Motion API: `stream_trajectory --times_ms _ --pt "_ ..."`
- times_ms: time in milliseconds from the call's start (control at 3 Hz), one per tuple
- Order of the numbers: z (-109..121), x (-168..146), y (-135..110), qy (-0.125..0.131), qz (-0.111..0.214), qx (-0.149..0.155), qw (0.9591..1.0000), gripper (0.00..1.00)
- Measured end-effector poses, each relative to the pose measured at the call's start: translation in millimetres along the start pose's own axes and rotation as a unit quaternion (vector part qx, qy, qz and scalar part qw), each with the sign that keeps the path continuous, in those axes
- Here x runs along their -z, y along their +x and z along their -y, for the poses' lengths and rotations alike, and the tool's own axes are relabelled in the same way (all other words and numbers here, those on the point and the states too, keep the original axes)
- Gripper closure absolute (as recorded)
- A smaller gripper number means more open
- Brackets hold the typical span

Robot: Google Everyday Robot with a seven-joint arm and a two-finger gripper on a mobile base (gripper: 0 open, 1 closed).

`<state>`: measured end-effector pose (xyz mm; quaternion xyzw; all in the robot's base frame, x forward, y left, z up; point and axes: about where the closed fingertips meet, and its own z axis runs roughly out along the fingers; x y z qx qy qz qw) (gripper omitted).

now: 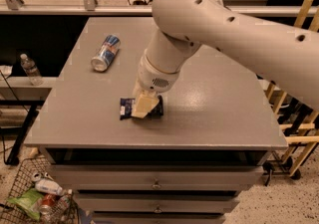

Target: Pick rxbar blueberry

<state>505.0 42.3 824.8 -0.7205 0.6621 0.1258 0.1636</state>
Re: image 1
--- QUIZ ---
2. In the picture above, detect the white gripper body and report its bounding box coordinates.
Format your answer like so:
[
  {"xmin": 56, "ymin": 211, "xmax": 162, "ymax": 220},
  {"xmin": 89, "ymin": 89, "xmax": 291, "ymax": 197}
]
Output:
[{"xmin": 133, "ymin": 55, "xmax": 179, "ymax": 97}]

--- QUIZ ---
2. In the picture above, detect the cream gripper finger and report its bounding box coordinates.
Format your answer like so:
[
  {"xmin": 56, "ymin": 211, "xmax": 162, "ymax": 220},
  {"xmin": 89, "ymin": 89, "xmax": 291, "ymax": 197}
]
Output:
[{"xmin": 132, "ymin": 91, "xmax": 160, "ymax": 118}]

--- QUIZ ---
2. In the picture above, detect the blue rxbar blueberry wrapper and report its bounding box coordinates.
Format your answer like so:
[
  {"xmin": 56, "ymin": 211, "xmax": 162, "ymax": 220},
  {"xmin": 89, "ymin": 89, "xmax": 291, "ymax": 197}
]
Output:
[{"xmin": 120, "ymin": 96, "xmax": 163, "ymax": 119}]

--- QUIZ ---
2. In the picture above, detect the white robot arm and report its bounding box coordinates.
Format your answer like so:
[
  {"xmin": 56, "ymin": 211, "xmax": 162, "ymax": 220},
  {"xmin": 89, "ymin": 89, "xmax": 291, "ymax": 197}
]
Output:
[{"xmin": 132, "ymin": 0, "xmax": 319, "ymax": 118}]

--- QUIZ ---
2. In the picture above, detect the red bull can lying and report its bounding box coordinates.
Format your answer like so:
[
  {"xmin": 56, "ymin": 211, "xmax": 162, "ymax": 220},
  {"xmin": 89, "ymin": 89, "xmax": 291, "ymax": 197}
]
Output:
[{"xmin": 91, "ymin": 35, "xmax": 121, "ymax": 72}]

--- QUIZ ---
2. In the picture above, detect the grey drawer cabinet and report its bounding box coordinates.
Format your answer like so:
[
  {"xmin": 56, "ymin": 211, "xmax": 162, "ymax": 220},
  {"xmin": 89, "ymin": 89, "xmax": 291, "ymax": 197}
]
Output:
[{"xmin": 26, "ymin": 17, "xmax": 286, "ymax": 224}]

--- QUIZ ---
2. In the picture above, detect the clear plastic water bottle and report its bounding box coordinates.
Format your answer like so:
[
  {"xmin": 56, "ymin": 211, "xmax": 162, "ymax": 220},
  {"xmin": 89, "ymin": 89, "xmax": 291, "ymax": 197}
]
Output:
[{"xmin": 20, "ymin": 54, "xmax": 43, "ymax": 86}]

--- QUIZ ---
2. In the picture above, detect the white bottle in basket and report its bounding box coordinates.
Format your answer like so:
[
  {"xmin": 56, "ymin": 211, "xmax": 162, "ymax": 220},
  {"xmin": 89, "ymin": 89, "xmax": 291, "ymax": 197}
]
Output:
[{"xmin": 35, "ymin": 179, "xmax": 65, "ymax": 196}]

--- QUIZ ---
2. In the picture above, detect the grey side bench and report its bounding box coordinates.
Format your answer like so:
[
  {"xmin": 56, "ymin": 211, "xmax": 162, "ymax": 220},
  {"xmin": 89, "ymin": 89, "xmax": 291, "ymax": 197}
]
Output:
[{"xmin": 0, "ymin": 77, "xmax": 57, "ymax": 166}]

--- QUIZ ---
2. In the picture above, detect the red soda can in basket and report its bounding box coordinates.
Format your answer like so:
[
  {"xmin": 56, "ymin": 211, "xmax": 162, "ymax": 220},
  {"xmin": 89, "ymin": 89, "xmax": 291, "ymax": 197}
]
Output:
[{"xmin": 39, "ymin": 194, "xmax": 59, "ymax": 215}]

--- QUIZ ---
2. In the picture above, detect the green chip bag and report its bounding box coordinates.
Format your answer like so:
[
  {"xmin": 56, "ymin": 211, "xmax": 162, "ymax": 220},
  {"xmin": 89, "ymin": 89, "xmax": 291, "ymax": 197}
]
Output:
[{"xmin": 7, "ymin": 188, "xmax": 44, "ymax": 221}]

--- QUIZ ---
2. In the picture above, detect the black wire basket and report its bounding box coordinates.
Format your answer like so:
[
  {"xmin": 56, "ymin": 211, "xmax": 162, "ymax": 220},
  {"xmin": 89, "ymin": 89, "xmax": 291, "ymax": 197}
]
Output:
[{"xmin": 1, "ymin": 157, "xmax": 78, "ymax": 224}]

